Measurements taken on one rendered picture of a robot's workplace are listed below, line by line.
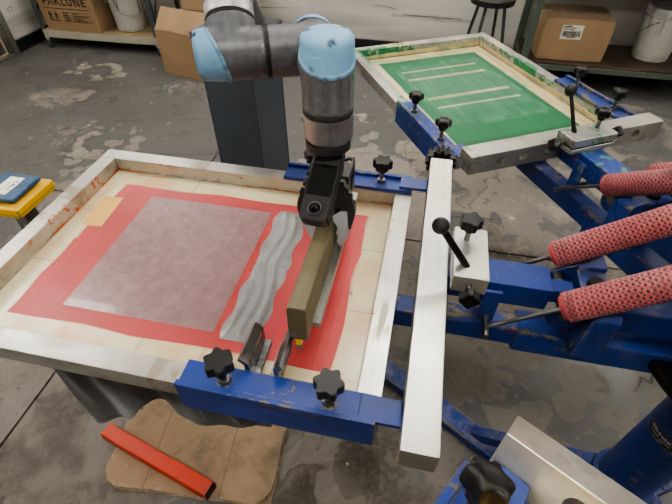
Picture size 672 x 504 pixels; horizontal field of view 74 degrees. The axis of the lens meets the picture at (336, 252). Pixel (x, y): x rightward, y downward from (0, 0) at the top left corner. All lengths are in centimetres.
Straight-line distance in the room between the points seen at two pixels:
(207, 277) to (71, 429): 120
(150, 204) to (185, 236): 16
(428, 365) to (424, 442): 11
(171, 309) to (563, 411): 153
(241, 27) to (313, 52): 15
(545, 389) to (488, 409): 26
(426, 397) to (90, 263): 72
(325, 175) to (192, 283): 37
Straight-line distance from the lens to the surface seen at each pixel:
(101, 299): 95
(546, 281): 84
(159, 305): 90
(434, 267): 80
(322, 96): 64
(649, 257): 117
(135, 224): 109
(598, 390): 209
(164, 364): 77
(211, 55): 72
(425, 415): 64
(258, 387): 70
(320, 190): 68
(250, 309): 83
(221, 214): 105
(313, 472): 170
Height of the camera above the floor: 161
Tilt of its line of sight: 44 degrees down
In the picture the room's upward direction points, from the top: straight up
